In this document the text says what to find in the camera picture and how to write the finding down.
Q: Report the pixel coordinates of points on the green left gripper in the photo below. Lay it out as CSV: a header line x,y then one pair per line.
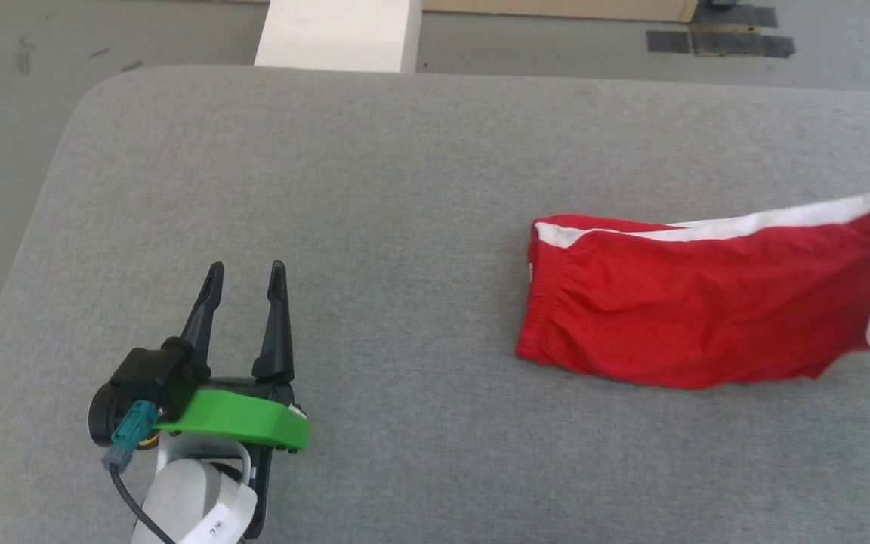
x,y
246,423

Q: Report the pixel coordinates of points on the red white sports shorts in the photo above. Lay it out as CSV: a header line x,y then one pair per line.
x,y
692,302

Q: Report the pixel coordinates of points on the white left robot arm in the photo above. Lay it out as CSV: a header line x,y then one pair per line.
x,y
186,499

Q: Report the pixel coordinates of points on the grey fabric sofa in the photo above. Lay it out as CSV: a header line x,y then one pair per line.
x,y
405,264

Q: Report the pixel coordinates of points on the long black floor tape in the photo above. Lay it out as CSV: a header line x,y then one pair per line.
x,y
745,44

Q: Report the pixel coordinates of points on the black floor tape strip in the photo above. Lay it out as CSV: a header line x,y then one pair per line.
x,y
741,15

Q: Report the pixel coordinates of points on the small black floor tape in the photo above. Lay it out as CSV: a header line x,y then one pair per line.
x,y
667,41

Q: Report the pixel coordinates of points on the white rectangular box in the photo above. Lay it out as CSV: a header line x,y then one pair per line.
x,y
337,34

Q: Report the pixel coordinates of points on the lemon print partition screen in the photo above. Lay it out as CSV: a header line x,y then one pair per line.
x,y
556,7

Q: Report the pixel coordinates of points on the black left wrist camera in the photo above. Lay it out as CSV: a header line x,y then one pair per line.
x,y
152,378

